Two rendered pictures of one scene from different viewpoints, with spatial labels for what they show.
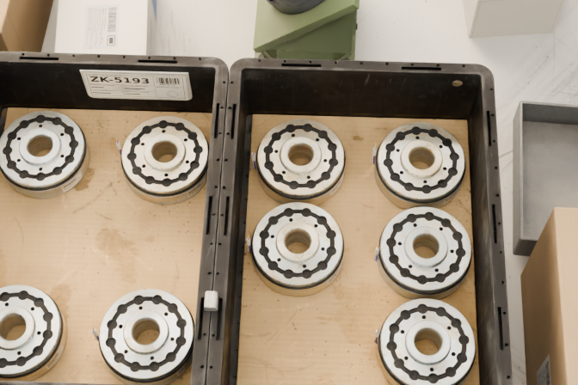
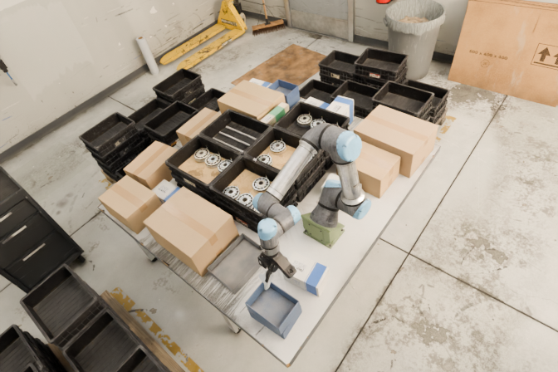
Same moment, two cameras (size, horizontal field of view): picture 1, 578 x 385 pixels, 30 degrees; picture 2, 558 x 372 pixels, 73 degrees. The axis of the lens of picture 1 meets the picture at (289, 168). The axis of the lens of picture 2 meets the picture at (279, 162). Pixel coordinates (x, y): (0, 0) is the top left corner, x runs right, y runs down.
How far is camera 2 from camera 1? 192 cm
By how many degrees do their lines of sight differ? 66
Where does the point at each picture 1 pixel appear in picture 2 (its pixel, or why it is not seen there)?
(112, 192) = not seen: hidden behind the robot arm
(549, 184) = (252, 252)
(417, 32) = (305, 251)
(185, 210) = not seen: hidden behind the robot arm
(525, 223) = (247, 242)
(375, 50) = (305, 240)
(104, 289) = (277, 161)
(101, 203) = not seen: hidden behind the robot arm
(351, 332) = (243, 188)
